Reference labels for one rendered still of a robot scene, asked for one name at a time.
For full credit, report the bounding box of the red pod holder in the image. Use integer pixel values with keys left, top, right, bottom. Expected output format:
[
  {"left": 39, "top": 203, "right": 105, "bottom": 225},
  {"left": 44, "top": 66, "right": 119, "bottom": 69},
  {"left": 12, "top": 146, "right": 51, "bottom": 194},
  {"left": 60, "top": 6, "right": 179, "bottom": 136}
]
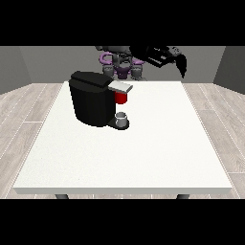
[{"left": 114, "top": 91, "right": 128, "bottom": 105}]

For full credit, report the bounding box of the small grey cup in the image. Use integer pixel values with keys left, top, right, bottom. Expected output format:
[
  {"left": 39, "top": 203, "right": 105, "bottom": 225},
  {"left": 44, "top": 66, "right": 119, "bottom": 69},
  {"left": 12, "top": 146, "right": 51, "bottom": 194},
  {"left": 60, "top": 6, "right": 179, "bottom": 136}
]
[{"left": 115, "top": 111, "right": 129, "bottom": 127}]

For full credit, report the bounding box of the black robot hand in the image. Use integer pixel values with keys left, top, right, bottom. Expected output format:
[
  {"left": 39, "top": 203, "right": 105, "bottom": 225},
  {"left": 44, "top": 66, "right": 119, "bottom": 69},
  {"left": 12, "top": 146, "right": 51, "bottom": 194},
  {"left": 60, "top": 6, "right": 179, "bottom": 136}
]
[{"left": 168, "top": 46, "right": 188, "bottom": 79}]

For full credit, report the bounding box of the black coffee machine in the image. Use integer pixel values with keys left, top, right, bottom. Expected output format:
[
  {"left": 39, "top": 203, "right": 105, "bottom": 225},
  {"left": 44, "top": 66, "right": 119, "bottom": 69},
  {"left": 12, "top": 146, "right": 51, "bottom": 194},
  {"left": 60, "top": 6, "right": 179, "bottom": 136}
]
[{"left": 68, "top": 70, "right": 131, "bottom": 131}]

